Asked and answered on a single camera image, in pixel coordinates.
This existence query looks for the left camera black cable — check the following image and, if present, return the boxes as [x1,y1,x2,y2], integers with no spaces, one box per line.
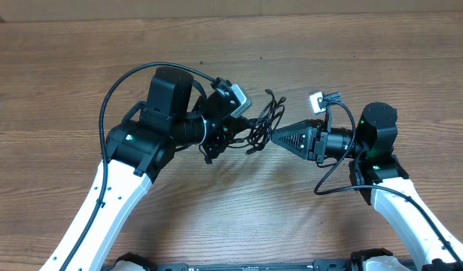
[57,61,221,271]

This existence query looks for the right camera black cable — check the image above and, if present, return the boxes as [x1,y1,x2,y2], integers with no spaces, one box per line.
[313,92,463,271]

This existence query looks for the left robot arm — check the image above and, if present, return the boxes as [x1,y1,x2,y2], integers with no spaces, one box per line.
[42,62,251,270]

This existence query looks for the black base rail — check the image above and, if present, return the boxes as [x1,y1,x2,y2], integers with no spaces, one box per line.
[102,248,419,271]

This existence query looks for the black multi-connector cable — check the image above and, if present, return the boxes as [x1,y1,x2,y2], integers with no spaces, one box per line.
[227,88,288,156]

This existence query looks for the camera black cable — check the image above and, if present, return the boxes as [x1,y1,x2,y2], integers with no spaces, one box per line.
[313,92,463,271]
[57,61,221,271]

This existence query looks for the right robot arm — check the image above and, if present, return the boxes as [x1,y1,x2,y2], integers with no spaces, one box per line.
[272,102,463,270]

